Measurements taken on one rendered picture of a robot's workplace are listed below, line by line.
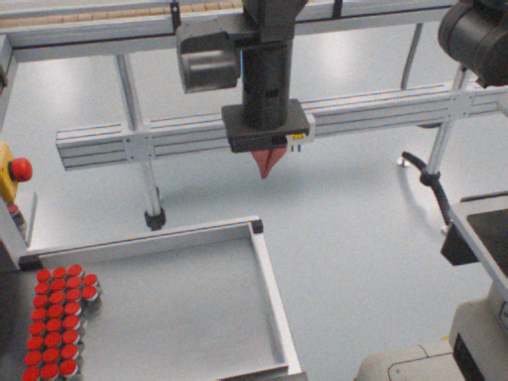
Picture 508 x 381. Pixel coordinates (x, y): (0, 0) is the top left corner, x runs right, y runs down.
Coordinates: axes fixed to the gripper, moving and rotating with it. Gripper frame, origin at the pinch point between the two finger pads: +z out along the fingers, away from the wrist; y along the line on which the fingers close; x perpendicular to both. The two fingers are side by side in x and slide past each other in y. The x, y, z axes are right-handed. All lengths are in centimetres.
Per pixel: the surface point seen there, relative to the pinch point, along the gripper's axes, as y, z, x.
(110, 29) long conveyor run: 24, 18, -82
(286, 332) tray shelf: -1.1, 20.1, 13.5
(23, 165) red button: 35.3, 7.8, -16.9
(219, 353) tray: 9.0, 20.0, 14.9
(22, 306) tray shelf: 37.2, 20.9, 0.7
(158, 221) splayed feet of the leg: 21, 96, -84
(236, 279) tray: 4.4, 20.0, 2.8
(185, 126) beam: 7, 54, -85
